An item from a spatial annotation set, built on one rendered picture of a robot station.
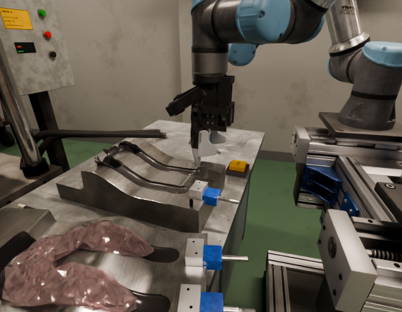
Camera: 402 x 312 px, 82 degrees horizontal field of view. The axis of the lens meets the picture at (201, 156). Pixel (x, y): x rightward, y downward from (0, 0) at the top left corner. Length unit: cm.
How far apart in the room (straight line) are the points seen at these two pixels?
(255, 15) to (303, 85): 231
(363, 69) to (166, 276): 75
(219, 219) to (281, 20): 52
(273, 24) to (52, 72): 109
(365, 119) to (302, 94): 189
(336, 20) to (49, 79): 117
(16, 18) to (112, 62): 194
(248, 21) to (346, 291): 42
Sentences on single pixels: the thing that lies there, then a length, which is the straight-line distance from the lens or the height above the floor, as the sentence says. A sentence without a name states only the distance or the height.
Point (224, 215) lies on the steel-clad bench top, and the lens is 73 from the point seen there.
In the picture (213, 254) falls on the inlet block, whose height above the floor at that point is 87.
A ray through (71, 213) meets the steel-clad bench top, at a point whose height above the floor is 80.
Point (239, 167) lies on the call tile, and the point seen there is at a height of 84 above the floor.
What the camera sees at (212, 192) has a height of 90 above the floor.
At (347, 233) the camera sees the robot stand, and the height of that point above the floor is 99.
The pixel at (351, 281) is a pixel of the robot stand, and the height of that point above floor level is 97.
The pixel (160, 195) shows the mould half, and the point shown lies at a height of 89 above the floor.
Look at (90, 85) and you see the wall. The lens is 336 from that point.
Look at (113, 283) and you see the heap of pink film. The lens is 49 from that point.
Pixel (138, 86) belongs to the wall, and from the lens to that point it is 300.
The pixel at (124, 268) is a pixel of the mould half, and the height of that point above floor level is 88.
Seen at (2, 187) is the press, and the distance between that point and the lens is 114.
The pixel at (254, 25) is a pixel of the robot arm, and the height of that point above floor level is 129.
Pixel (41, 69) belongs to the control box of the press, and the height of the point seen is 116.
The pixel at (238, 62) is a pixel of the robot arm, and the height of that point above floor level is 122.
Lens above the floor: 127
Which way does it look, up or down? 26 degrees down
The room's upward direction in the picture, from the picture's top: straight up
